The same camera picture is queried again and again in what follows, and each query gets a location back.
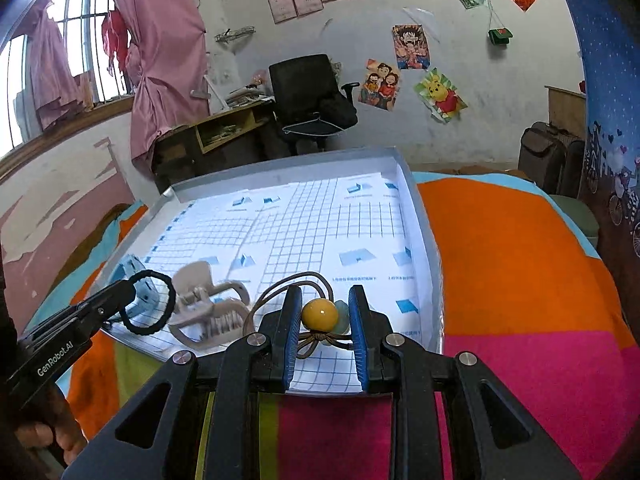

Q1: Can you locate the barred window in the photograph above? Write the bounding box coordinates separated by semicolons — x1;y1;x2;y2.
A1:
0;0;137;161

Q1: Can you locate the blue cloth pouch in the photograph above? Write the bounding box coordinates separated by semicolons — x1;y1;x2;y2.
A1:
107;254;167;327

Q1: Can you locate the wooden cabinet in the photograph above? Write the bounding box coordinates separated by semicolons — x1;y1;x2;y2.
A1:
544;84;587;137

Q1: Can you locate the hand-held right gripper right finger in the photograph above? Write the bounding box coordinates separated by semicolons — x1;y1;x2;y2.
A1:
348;285;583;480

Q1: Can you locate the wire wall shelf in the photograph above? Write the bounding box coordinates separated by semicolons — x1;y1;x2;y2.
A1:
214;25;256;45

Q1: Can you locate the brown suitcase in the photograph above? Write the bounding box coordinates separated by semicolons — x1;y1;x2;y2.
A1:
517;121;587;197

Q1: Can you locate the blue dotted wardrobe cover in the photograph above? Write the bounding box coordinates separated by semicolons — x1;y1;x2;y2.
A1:
547;0;640;313

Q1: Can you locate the red hanging cloth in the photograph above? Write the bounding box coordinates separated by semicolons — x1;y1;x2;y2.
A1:
101;10;132;72

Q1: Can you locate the large pink curtain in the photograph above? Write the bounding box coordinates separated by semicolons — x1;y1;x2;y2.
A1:
97;0;211;162

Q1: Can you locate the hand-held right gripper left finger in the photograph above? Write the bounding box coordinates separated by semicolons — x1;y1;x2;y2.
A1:
60;285;306;480

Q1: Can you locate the yellow bear poster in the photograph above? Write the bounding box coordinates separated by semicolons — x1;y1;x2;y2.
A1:
413;67;469;124

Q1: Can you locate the white clothes hanger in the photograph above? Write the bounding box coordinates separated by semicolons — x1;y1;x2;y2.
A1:
281;111;347;137

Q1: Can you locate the stack of papers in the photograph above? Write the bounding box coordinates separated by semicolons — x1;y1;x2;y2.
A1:
227;85;274;109

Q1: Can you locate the colourful striped blanket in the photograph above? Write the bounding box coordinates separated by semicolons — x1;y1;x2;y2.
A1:
0;170;636;480

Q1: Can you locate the black hair tie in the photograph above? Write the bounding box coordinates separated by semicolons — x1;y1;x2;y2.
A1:
120;269;177;336

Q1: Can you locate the grey shallow tray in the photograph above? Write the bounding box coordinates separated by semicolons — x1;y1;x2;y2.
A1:
92;146;446;396

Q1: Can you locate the black office chair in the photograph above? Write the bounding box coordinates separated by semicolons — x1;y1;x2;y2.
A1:
268;54;361;154

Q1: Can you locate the small pink curtain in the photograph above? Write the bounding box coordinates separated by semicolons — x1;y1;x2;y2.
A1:
27;0;87;132

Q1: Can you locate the grey green seat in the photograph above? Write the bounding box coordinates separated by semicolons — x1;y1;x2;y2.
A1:
549;194;599;237

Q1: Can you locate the yellow bead hair tie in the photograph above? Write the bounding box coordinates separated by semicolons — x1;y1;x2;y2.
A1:
244;271;357;361

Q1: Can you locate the wooden desk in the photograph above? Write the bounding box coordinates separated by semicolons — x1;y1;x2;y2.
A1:
150;99;282;192

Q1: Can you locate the white grid paper sheet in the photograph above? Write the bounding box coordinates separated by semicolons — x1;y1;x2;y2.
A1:
107;172;420;394

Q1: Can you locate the person's left hand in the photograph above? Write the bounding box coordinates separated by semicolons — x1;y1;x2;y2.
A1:
14;391;89;466

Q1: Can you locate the cartoon family poster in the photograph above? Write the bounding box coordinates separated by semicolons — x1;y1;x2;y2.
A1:
357;58;403;111

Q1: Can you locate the white desk lamp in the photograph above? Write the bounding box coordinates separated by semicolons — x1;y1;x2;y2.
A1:
190;74;229;112

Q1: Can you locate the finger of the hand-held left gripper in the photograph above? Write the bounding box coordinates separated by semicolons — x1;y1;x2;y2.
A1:
74;278;139;334

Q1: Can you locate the anime character poster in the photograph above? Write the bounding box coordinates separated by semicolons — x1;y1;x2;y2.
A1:
392;24;431;72

